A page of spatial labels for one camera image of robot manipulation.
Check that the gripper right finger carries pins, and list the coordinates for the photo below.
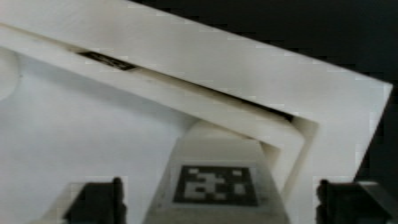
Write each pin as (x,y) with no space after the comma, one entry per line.
(356,203)

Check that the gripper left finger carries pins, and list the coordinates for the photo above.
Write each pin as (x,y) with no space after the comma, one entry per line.
(98,207)

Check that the white leg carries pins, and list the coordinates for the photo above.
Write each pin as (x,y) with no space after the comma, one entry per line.
(217,188)

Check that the white square tabletop part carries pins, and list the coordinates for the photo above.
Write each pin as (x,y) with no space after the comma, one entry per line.
(84,133)

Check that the white U-shaped obstacle fence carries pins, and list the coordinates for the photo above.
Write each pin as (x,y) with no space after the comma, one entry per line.
(281,97)

